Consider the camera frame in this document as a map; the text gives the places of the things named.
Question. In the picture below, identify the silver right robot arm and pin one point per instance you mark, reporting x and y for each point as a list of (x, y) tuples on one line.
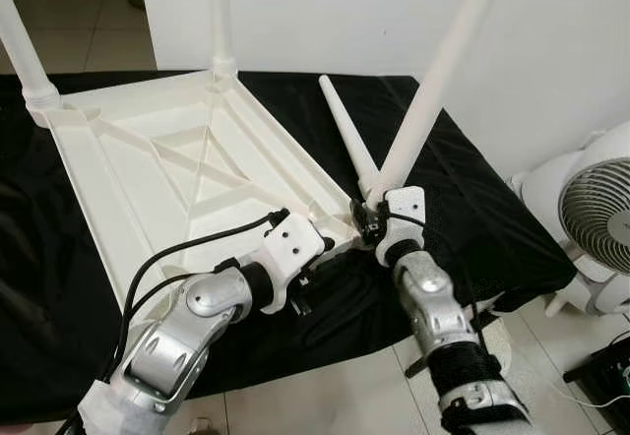
[(433, 307)]

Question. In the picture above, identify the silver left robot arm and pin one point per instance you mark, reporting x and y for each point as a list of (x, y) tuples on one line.
[(167, 346)]

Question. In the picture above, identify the black table cloth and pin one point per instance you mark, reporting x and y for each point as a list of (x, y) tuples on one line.
[(463, 228)]

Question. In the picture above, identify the black plastic floor crate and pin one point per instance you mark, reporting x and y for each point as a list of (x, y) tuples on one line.
[(600, 376)]

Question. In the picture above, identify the small dark floor object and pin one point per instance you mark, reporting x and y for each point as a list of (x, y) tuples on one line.
[(136, 0)]

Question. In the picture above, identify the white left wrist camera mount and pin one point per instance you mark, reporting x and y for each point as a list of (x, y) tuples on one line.
[(295, 243)]

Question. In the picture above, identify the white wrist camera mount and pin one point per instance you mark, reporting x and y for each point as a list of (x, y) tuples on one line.
[(295, 243), (406, 204)]

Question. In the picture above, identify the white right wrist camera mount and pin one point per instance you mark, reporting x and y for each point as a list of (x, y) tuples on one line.
[(406, 204)]

